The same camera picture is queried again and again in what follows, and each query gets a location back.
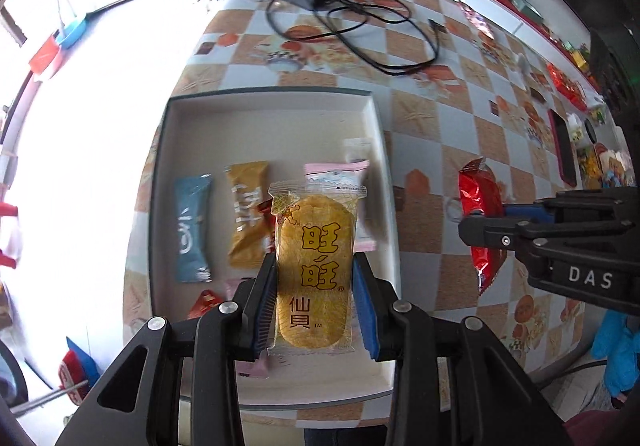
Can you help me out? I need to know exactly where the yellow rice cracker packet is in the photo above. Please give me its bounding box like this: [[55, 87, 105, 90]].
[[269, 180, 356, 353]]

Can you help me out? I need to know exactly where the gold brown snack bar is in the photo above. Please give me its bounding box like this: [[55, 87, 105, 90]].
[[226, 161, 271, 269]]

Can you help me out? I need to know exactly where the red plastic stool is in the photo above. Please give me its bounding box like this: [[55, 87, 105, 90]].
[[0, 201, 18, 269]]

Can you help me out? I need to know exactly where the light blue snack bar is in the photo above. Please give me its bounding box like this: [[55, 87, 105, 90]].
[[174, 174, 212, 283]]

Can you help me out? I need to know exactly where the pink white cookie packet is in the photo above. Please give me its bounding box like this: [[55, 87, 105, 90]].
[[304, 160, 378, 252]]

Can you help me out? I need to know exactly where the white storage tray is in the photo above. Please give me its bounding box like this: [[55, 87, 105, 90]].
[[146, 86, 402, 409]]

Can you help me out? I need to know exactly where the large red snack bag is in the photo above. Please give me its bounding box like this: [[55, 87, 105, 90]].
[[458, 158, 506, 294]]

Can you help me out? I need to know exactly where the black charger cable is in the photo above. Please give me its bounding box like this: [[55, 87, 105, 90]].
[[264, 0, 448, 76]]

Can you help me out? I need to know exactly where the small red snack packet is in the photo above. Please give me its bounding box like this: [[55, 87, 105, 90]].
[[188, 289, 224, 319]]

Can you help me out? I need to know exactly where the red cased smartphone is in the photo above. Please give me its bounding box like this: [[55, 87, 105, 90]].
[[548, 110, 577, 188]]

